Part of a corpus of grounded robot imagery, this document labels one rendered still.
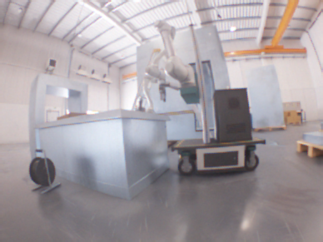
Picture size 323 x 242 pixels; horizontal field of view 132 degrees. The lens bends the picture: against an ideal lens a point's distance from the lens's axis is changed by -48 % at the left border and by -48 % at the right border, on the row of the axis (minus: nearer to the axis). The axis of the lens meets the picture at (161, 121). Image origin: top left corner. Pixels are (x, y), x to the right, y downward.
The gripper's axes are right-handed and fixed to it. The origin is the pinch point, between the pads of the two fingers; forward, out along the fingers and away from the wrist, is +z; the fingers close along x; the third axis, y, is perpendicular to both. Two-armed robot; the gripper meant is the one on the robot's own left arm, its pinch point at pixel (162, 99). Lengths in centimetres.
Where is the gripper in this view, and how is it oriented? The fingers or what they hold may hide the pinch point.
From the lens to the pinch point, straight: 157.7
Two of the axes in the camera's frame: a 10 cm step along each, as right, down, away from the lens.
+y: -9.6, 0.8, 2.7
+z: 0.7, 10.0, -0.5
